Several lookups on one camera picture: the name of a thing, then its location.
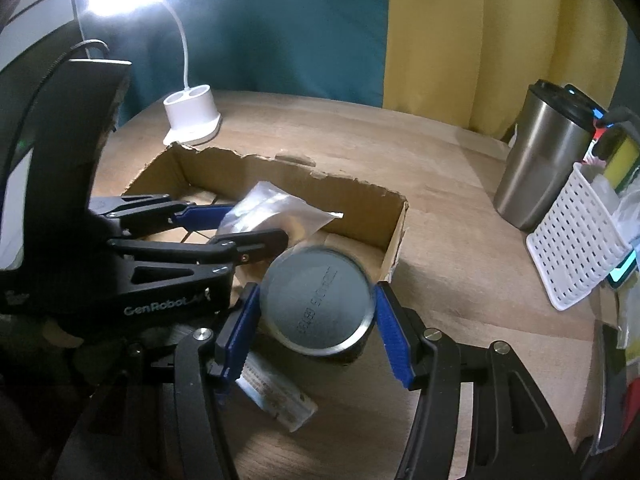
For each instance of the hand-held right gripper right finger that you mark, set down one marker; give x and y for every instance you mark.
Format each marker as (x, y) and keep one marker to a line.
(396, 340)

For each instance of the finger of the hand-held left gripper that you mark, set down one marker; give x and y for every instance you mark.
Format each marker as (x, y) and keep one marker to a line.
(202, 214)
(250, 246)

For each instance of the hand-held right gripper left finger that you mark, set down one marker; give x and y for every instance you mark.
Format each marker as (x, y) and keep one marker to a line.
(239, 335)

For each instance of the clear plastic bag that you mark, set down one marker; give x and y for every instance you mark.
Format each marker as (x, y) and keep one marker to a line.
(280, 210)

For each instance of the metal can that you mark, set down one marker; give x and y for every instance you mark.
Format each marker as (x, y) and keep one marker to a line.
(315, 300)

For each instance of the torn cardboard box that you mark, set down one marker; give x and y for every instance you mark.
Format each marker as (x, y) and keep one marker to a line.
(360, 210)

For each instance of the small pale printed packet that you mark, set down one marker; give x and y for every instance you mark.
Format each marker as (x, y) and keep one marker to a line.
(280, 400)

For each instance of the white desk lamp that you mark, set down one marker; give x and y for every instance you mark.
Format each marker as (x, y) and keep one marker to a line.
(192, 110)

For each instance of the white perforated plastic basket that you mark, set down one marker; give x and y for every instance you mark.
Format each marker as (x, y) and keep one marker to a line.
(570, 250)

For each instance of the teal curtain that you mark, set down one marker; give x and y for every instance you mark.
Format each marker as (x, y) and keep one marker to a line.
(275, 25)

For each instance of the stainless steel tumbler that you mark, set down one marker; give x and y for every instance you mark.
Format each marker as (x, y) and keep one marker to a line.
(540, 160)

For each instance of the bundle of clear packets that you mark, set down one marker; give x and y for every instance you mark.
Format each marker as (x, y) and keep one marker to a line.
(627, 212)

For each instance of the yellow sponge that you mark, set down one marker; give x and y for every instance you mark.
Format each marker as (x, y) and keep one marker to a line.
(622, 157)

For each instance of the yellow curtain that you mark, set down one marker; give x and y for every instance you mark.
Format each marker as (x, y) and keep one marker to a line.
(475, 35)

